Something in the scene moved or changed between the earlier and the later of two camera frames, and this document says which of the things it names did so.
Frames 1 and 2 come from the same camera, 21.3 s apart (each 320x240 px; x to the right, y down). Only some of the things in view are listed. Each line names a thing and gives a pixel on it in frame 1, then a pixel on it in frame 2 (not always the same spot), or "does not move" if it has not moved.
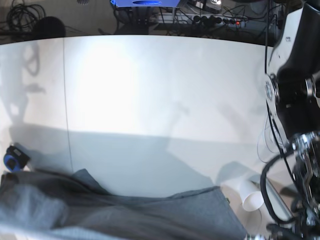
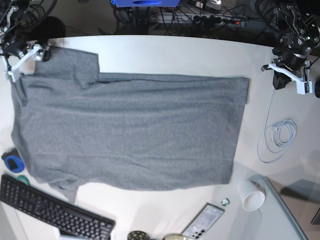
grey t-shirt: (67, 204) → (73, 126)
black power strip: (206, 20) does not move
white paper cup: (251, 195) does not move
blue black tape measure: (14, 159) does not move
